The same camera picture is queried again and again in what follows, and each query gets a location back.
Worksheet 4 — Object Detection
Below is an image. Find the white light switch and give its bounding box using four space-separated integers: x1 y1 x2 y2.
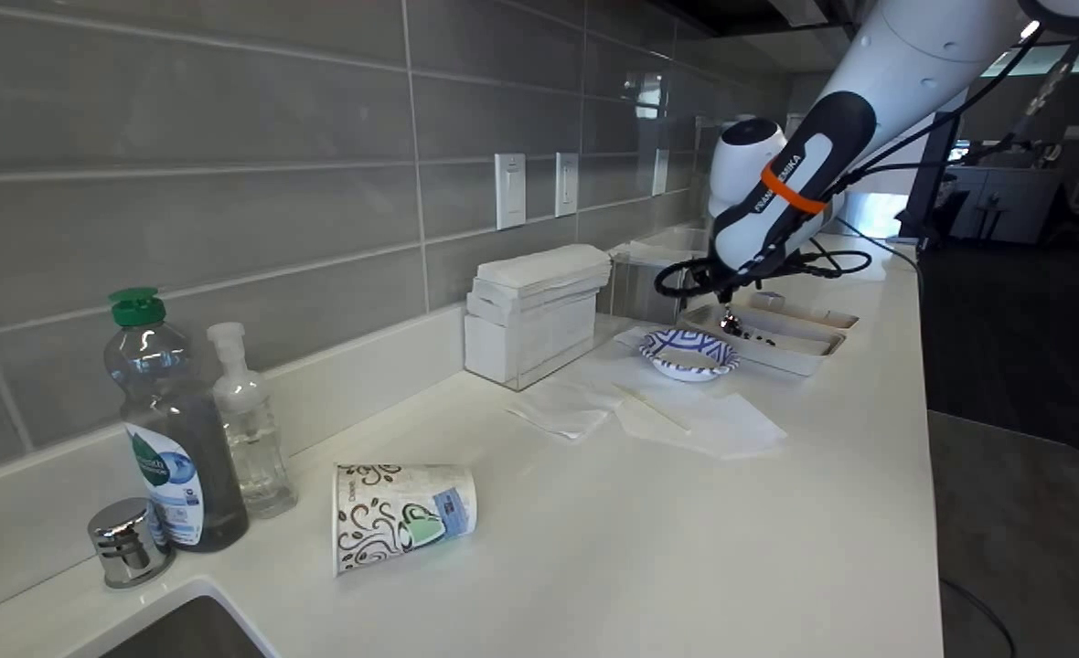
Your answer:
491 148 530 232

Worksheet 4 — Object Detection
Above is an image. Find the blue white paper bowl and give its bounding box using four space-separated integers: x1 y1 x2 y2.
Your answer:
633 323 740 386

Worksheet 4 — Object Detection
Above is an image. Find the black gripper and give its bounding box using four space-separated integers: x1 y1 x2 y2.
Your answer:
706 250 812 304

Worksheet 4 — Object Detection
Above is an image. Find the grey metal napkin holder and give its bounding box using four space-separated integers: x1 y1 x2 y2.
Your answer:
606 222 715 329

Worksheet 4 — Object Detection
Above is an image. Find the clear wrapper with plastic knife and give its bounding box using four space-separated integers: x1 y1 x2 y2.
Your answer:
512 357 639 447

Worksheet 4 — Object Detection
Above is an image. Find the chrome faucet knob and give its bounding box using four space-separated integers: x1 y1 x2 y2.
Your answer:
83 493 178 593

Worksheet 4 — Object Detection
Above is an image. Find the black robot stand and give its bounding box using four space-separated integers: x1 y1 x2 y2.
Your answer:
901 46 1079 250

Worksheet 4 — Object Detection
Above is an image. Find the clear plastic bag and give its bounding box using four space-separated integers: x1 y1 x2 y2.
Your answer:
615 367 794 465

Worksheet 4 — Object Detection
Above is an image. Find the shiny metal spoon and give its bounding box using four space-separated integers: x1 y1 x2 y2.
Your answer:
718 309 785 351

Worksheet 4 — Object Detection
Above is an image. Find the orange cable strap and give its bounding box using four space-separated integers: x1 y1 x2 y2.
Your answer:
756 163 833 222

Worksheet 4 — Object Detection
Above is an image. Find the stainless steel sink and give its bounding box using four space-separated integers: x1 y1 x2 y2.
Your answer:
65 576 283 658

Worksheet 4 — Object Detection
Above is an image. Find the green capped soap bottle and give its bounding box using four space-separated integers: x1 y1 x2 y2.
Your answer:
101 286 252 557

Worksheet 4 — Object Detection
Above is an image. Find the patterned paper cup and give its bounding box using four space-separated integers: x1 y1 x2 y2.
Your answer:
329 459 483 582

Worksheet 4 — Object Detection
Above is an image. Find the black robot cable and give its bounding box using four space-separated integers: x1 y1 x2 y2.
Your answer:
652 33 1053 308

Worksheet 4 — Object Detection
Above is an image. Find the clear pump bottle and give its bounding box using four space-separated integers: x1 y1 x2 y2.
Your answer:
200 317 299 524

